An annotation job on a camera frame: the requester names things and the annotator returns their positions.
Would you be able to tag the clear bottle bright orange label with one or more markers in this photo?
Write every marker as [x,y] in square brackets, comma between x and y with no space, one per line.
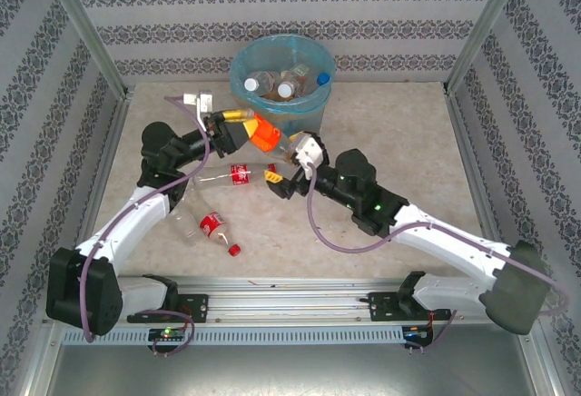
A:
[268,138]

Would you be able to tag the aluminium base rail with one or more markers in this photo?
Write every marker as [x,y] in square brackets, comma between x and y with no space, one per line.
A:
[281,300]

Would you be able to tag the cola bottle with red cap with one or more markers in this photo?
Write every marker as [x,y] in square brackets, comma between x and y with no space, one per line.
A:
[213,224]

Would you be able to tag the small circuit board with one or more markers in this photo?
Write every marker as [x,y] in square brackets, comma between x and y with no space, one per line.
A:
[415,332]
[165,333]

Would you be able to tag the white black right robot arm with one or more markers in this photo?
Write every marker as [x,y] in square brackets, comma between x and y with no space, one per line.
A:
[445,241]

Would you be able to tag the grey metal panel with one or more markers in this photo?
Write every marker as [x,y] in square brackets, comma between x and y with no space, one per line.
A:
[290,369]

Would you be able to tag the aluminium frame post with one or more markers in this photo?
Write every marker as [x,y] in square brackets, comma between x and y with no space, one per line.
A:
[81,28]
[488,28]

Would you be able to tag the long clear cola bottle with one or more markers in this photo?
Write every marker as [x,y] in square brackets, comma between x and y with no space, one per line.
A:
[239,174]

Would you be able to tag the mesh bin with blue liner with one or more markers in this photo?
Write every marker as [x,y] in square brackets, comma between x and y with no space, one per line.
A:
[272,53]

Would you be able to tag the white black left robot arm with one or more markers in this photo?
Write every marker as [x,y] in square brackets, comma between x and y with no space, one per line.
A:
[131,223]

